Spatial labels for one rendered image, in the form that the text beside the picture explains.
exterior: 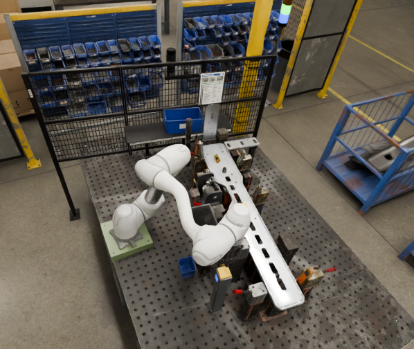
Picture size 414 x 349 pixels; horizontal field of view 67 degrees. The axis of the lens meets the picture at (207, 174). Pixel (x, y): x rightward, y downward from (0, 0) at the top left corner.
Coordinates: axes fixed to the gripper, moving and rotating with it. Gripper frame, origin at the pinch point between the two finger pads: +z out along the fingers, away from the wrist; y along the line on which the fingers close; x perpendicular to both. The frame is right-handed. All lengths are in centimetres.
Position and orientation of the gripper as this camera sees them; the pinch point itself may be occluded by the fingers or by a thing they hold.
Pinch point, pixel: (226, 261)
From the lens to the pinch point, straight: 159.6
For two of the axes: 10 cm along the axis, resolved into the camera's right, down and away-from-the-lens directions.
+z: -0.9, 7.0, 7.1
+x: -3.2, -7.0, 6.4
